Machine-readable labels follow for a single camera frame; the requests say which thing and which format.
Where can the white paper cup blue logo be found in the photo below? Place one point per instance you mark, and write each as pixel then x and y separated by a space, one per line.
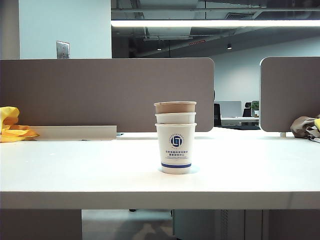
pixel 175 118
pixel 175 155

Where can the brown kraft paper cup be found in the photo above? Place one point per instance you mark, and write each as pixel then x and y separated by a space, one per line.
pixel 175 108

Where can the black office chair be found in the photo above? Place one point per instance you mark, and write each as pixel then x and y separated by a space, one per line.
pixel 217 113
pixel 247 110

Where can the white background desk screen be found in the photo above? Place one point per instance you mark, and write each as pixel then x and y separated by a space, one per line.
pixel 228 108

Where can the wide grey-brown desk partition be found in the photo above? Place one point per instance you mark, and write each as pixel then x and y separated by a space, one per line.
pixel 87 92

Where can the red ceiling sign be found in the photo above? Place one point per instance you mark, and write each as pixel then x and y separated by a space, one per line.
pixel 197 42

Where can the white background desk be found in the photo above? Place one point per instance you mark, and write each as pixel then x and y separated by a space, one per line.
pixel 247 120

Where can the green potted plant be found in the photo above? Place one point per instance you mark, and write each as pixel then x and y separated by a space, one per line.
pixel 255 106

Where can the black ceiling spot lamp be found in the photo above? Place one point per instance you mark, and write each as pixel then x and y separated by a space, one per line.
pixel 229 46

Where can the long ceiling light strip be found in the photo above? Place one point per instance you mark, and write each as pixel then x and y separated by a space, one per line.
pixel 200 23

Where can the grey under-desk cabinet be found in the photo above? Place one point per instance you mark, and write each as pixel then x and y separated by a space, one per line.
pixel 225 225

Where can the narrow grey-brown desk partition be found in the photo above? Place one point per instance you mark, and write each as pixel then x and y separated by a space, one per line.
pixel 290 95

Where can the brown crumpled bag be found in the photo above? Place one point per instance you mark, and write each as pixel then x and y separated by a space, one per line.
pixel 300 126

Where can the yellow crumpled cloth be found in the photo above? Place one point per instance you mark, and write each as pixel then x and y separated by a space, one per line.
pixel 10 132

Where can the small yellow item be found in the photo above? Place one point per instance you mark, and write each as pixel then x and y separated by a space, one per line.
pixel 317 123

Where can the grey-brown desk side panel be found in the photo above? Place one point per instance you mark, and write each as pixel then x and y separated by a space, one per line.
pixel 37 225

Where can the metal wall switch plate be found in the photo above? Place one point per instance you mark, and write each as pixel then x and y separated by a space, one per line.
pixel 62 50

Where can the white partition bracket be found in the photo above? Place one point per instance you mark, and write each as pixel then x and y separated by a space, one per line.
pixel 283 134

